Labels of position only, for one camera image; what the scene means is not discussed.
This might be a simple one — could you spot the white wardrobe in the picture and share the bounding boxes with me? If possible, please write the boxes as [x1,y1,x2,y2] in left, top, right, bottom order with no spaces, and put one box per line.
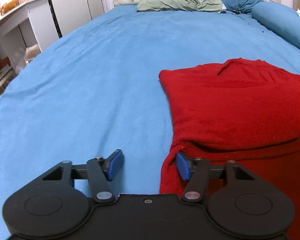
[52,0,107,36]

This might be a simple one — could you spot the black lamp pole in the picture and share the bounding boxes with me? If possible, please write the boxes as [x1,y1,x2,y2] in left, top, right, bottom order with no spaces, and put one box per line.
[48,0,63,38]

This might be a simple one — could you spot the green pillow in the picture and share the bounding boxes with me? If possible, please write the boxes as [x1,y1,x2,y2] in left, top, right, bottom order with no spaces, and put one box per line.
[137,0,226,13]

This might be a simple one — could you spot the white desk shelf unit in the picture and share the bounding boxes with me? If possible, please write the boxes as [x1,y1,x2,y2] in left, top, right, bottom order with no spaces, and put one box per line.
[0,0,59,94]

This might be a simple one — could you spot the red knit sweater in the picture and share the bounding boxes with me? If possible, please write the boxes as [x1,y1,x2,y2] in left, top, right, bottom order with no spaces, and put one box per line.
[159,58,300,239]

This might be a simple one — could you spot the blue bed sheet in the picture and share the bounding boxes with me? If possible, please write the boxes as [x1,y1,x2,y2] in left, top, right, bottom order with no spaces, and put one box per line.
[0,5,300,239]

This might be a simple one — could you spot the blue rolled duvet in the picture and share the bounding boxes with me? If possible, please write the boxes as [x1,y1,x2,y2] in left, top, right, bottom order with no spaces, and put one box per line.
[251,2,300,49]

